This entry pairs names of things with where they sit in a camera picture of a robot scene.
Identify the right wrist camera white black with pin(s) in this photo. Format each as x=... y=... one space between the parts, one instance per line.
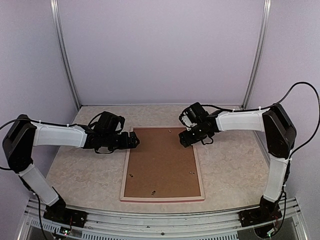
x=193 y=115

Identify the left aluminium corner post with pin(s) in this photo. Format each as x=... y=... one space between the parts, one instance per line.
x=54 y=6

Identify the brown cardboard backing board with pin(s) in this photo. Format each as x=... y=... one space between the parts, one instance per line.
x=161 y=162

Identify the wooden picture frame pink edge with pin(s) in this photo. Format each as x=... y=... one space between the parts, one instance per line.
x=162 y=198

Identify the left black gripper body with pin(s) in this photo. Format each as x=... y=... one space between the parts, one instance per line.
x=123 y=144

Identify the front aluminium rail base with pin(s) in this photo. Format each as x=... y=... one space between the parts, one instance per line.
x=115 y=225

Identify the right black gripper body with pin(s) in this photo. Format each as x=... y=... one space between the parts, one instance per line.
x=197 y=136

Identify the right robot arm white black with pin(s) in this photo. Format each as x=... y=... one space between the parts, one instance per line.
x=272 y=122

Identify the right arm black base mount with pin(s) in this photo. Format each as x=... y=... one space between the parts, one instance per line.
x=255 y=216

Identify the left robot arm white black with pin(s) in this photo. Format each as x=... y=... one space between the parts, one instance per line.
x=25 y=135

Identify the right aluminium corner post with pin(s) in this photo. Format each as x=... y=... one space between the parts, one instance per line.
x=258 y=52

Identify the aluminium corner post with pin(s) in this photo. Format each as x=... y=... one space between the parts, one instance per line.
x=258 y=52
x=54 y=6

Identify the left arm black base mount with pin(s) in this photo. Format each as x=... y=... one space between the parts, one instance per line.
x=66 y=216

